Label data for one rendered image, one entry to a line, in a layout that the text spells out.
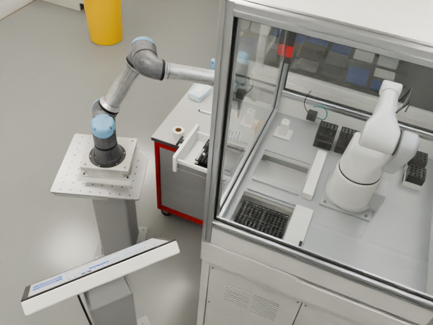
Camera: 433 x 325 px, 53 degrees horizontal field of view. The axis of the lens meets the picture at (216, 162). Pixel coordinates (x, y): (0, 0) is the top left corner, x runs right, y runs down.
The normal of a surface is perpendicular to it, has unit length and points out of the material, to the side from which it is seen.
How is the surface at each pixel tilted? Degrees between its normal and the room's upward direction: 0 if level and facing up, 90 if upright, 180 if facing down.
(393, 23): 0
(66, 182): 0
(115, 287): 45
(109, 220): 90
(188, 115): 0
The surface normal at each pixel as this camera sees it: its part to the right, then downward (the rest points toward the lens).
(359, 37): -0.38, 0.64
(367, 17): 0.07, -0.70
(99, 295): 0.38, -0.04
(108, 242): -0.06, 0.71
